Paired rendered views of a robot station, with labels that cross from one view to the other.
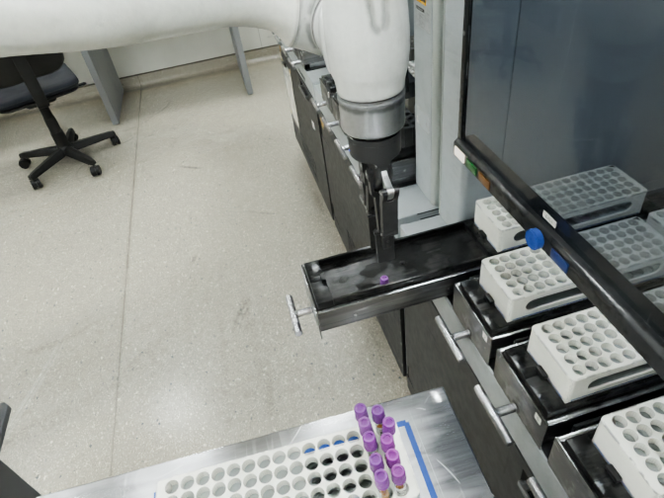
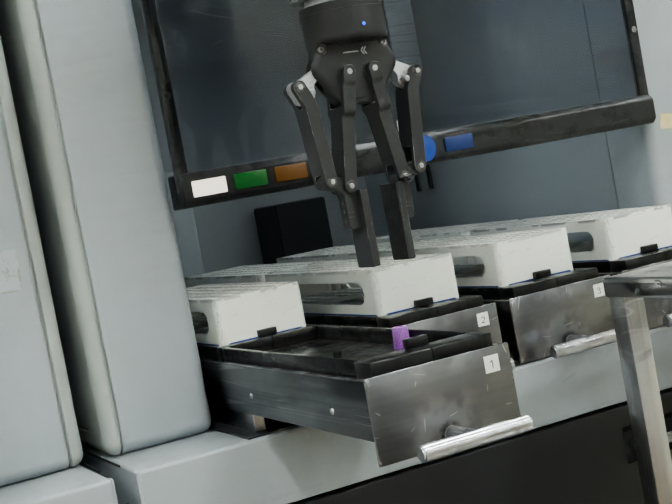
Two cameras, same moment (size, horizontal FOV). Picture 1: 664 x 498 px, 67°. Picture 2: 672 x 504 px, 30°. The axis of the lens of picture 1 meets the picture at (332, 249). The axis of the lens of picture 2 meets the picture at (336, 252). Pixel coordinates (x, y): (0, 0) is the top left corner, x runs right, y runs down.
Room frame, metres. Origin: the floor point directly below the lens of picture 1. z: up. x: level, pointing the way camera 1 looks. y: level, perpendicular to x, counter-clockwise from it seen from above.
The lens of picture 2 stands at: (1.00, 0.98, 0.96)
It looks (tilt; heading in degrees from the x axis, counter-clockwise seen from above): 3 degrees down; 253
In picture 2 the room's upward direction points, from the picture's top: 10 degrees counter-clockwise
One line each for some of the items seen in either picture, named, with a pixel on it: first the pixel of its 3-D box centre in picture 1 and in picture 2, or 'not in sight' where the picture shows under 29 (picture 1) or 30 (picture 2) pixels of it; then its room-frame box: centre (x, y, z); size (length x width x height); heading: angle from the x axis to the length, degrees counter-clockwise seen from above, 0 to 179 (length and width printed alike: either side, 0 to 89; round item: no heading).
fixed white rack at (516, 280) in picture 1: (574, 269); (355, 290); (0.57, -0.40, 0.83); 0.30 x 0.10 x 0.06; 99
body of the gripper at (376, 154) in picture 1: (374, 156); (348, 53); (0.64, -0.08, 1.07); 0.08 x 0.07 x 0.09; 9
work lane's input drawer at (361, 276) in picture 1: (468, 253); (284, 371); (0.71, -0.26, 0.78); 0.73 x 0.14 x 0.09; 99
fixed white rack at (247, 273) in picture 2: not in sight; (253, 291); (0.62, -0.71, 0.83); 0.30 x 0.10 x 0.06; 99
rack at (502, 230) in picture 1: (557, 208); (213, 317); (0.73, -0.44, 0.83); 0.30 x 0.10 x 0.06; 99
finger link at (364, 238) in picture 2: (377, 231); (362, 228); (0.65, -0.08, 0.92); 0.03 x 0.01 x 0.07; 99
